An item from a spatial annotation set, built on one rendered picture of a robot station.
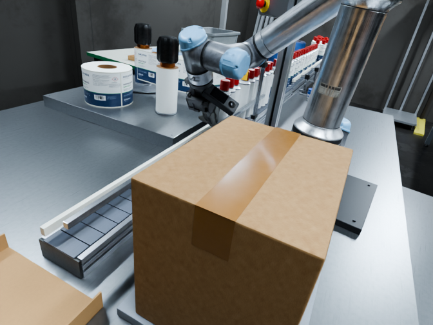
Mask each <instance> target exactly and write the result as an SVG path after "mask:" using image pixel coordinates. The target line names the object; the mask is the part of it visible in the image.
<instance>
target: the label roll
mask: <svg viewBox="0 0 433 325"><path fill-rule="evenodd" d="M81 69H82V81H83V87H84V99H85V102H86V103H87V104H89V105H91V106H95V107H99V108H120V107H124V106H128V105H130V104H131V103H132V102H133V74H132V67H131V66H130V65H127V64H123V63H116V62H109V61H95V62H89V63H84V64H82V65H81Z"/></svg>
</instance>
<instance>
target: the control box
mask: <svg viewBox="0 0 433 325"><path fill-rule="evenodd" d="M265 1H266V5H265V7H263V8H262V9H259V12H258V13H259V15H263V16H267V17H273V18H279V17H280V16H281V15H283V14H284V13H286V11H287V7H288V4H289V0H265Z"/></svg>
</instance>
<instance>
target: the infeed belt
mask: <svg viewBox="0 0 433 325"><path fill-rule="evenodd" d="M268 103H269V99H268ZM268 103H267V104H265V106H264V107H260V109H259V110H257V114H258V115H259V114H260V113H262V112H263V111H264V110H265V109H266V108H267V107H268ZM131 214H132V201H131V188H130V189H128V190H127V191H125V192H124V193H122V194H121V195H119V196H118V197H116V198H115V199H114V200H112V201H110V202H109V203H108V204H106V205H104V206H103V207H102V208H100V209H99V210H97V211H96V212H94V213H93V214H91V215H90V216H88V217H87V218H85V219H84V220H82V221H81V222H79V223H78V224H76V225H75V226H74V227H72V228H70V229H69V230H67V229H66V228H64V227H62V228H61V230H58V231H56V232H55V233H53V234H52V235H50V236H49V237H47V238H45V239H44V240H43V242H45V243H47V244H49V245H50V246H52V247H53V248H55V249H57V250H59V251H61V252H62V253H64V254H66V255H67V256H69V257H71V258H73V259H75V258H77V257H78V256H79V255H80V254H81V253H83V252H84V251H85V250H87V249H88V248H89V247H90V246H92V245H93V244H95V243H96V242H97V241H98V240H99V239H101V238H102V237H103V236H105V235H106V234H107V233H108V232H109V231H111V230H112V229H114V227H116V226H117V225H119V224H120V223H121V222H122V221H123V220H125V219H126V218H128V217H129V216H130V215H131Z"/></svg>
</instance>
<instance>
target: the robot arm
mask: <svg viewBox="0 0 433 325"><path fill-rule="evenodd" d="M401 3H402V0H302V1H300V2H299V3H298V4H297V5H295V6H294V7H292V8H291V9H290V10H288V11H287V12H286V13H284V14H283V15H281V16H280V17H279V18H277V19H275V20H274V21H273V22H272V23H270V24H269V25H267V26H266V27H265V28H263V29H261V30H260V31H259V32H257V33H256V34H255V35H254V36H252V37H250V38H249V39H248V40H246V41H245V42H243V43H235V44H222V43H218V42H216V41H212V40H210V39H207V34H206V31H205V30H204V29H203V28H202V27H201V26H189V27H186V28H185V29H183V30H182V31H181V32H180V33H179V35H178V40H179V44H180V51H181V52H182V57H183V60H184V64H185V67H186V72H187V75H188V76H187V77H186V78H185V79H184V82H185V83H186V84H189V87H190V90H189V91H187V92H188V94H187V96H186V102H187V104H188V108H189V110H193V111H195V112H200V111H201V112H202V115H199V116H198V118H199V119H200V120H201V121H204V122H205V123H207V124H209V125H210V126H213V125H215V124H216V123H218V117H219V111H220V109H221V110H222V111H224V112H225V113H226V114H228V115H230V116H232V115H233V114H234V113H235V111H236V109H237V108H238V106H239V103H238V102H237V101H235V100H234V99H233V98H231V97H230V96H228V95H227V94H226V93H224V92H223V91H222V90H221V89H219V88H217V87H216V86H215V85H214V84H213V72H214V73H216V74H220V75H223V76H224V77H227V78H230V79H236V80H239V79H241V78H243V76H244V75H245V74H246V73H247V71H248V69H250V68H256V67H258V66H260V65H261V64H263V63H264V62H265V60H266V59H268V58H270V57H271V56H273V55H274V54H276V53H278V52H279V51H281V50H283V49H284V48H286V47H287V46H289V45H290V44H292V43H294V42H295V41H297V40H299V39H300V38H302V37H303V36H305V35H307V34H308V33H310V32H312V31H313V30H315V29H316V28H318V27H319V26H321V25H323V24H324V23H326V22H327V21H329V20H331V19H332V18H334V17H336V16H337V17H336V20H335V22H334V26H333V28H332V32H331V35H330V38H329V41H328V43H327V47H326V49H325V52H324V55H323V58H322V61H321V64H320V67H319V70H318V73H317V76H316V79H315V82H314V84H313V88H312V90H311V94H310V96H309V100H308V102H307V106H306V108H305V111H304V114H303V116H301V117H299V118H297V119H295V121H294V124H293V127H292V129H291V131H292V132H296V133H300V134H301V135H304V136H306V137H310V138H313V139H317V140H320V141H325V142H327V143H331V144H335V145H338V146H342V147H344V146H345V143H346V140H347V137H348V134H349V133H350V129H351V122H350V121H349V120H347V119H346V118H344V116H345V113H346V111H347V109H348V106H349V104H350V101H351V99H352V97H353V94H354V92H355V89H356V87H357V85H358V82H359V80H360V77H361V75H362V73H363V70H364V68H365V65H366V64H367V61H368V59H369V56H370V53H371V52H372V49H373V47H374V44H375V42H376V40H377V37H378V35H379V32H380V30H381V27H382V25H383V23H384V20H385V18H386V16H387V13H388V12H389V11H390V10H391V9H393V8H394V7H396V6H398V5H399V4H401ZM187 92H186V93H187Z"/></svg>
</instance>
